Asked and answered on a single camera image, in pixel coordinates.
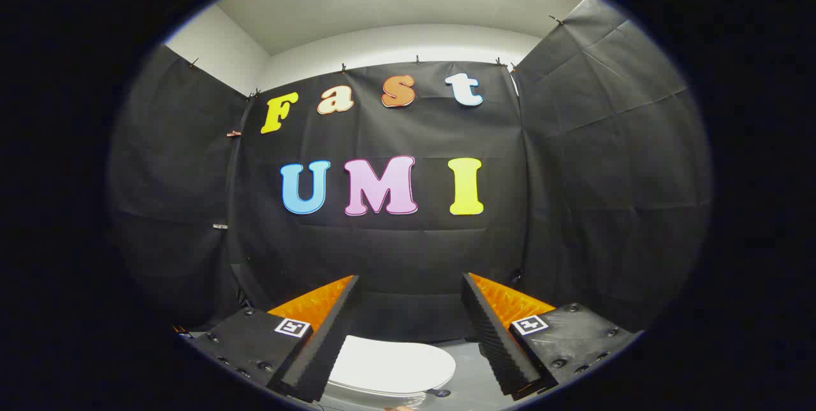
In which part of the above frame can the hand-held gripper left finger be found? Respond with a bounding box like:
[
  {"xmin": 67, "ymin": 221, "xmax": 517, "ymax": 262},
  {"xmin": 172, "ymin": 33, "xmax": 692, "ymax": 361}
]
[{"xmin": 178, "ymin": 275, "xmax": 361, "ymax": 404}]

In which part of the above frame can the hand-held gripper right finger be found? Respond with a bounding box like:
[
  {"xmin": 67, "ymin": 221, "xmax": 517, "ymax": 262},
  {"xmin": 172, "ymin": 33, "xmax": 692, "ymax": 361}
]
[{"xmin": 460, "ymin": 272, "xmax": 643, "ymax": 399}]

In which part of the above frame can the black backdrop cloth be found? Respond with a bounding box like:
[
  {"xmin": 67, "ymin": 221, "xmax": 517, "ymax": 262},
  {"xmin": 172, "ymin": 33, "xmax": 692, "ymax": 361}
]
[{"xmin": 108, "ymin": 0, "xmax": 711, "ymax": 345}]

